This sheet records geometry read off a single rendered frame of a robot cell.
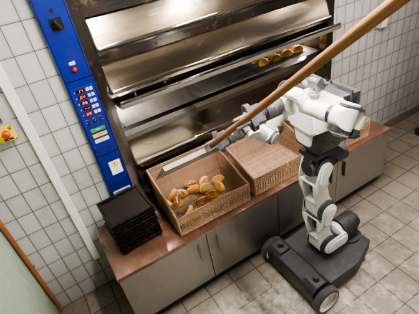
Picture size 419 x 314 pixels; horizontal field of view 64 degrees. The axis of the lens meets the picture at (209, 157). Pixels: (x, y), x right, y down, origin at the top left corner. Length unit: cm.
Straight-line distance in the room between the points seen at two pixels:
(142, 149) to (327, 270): 150
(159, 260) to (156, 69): 119
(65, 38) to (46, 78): 24
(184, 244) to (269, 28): 162
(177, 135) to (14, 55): 110
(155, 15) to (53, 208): 137
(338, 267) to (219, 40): 173
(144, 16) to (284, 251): 181
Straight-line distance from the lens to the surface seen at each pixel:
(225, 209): 230
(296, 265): 252
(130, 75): 217
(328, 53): 92
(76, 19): 205
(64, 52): 203
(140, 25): 214
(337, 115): 137
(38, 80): 208
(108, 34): 209
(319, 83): 170
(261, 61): 288
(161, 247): 223
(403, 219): 320
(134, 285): 227
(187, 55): 229
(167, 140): 241
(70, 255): 269
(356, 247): 269
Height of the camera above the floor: 220
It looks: 34 degrees down
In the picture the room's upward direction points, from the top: 11 degrees counter-clockwise
